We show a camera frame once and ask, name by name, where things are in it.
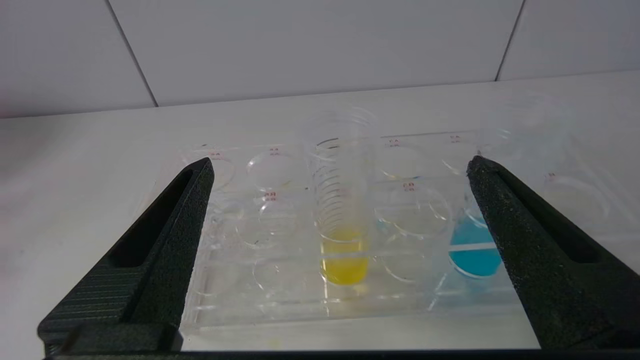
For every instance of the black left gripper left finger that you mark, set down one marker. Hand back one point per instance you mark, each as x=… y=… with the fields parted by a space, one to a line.
x=150 y=260

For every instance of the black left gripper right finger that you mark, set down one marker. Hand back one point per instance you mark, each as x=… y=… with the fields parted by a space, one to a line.
x=545 y=265

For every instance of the test tube with yellow pigment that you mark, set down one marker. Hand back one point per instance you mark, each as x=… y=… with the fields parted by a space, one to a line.
x=344 y=260

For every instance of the test tube with blue pigment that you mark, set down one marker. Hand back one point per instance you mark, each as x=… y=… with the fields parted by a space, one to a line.
x=472 y=250

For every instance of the clear plastic test tube rack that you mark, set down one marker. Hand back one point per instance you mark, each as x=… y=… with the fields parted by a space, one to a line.
x=280 y=270

